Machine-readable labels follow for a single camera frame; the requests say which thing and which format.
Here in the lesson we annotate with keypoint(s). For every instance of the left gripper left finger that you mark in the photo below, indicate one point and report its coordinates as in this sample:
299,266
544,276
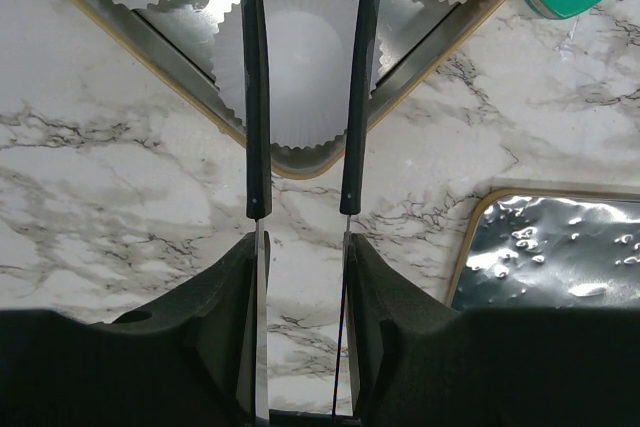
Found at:
187,358

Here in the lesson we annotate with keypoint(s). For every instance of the black metal tongs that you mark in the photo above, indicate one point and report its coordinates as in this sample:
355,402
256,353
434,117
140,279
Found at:
258,158

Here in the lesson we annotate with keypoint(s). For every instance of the gold cookie tin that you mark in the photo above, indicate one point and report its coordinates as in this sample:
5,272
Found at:
195,46

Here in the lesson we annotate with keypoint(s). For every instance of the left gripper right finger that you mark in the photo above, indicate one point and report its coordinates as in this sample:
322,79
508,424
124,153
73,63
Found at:
417,362

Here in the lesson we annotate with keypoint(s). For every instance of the tin lid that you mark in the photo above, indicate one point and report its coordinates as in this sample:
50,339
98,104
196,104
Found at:
526,248

